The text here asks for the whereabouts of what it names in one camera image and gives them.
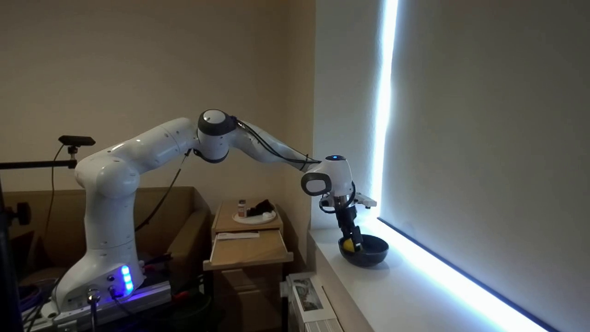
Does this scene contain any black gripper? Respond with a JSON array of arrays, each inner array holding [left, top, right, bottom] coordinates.
[[334, 201, 364, 247]]

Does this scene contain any black sock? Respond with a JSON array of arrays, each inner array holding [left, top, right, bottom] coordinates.
[[246, 197, 277, 218]]

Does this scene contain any dark blue bowl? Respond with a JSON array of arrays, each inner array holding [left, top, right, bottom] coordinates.
[[338, 233, 391, 269]]

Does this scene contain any white round plate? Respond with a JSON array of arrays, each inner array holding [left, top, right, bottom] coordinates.
[[233, 207, 281, 225]]

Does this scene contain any white window sill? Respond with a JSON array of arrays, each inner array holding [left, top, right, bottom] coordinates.
[[308, 216, 537, 332]]

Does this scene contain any white radiator heater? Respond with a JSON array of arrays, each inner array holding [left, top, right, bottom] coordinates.
[[281, 271, 347, 332]]

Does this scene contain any pull-out wooden shelf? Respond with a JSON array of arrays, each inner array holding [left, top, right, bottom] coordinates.
[[201, 229, 295, 273]]

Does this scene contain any light wooden side cabinet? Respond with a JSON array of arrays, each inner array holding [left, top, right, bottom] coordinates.
[[211, 199, 288, 332]]

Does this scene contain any grey window blind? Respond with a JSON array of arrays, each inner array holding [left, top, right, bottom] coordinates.
[[375, 0, 590, 332]]

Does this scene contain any tan leather armchair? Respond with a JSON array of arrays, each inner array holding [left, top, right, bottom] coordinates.
[[2, 185, 216, 293]]

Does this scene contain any black horizontal pole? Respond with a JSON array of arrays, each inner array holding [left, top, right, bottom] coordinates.
[[0, 159, 82, 172]]

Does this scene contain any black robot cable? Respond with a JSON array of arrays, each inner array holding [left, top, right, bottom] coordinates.
[[133, 118, 323, 234]]

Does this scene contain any aluminium profile rail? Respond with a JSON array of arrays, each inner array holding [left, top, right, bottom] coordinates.
[[24, 280, 174, 330]]

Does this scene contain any black camera on pole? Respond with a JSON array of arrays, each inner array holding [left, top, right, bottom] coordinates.
[[58, 133, 98, 157]]

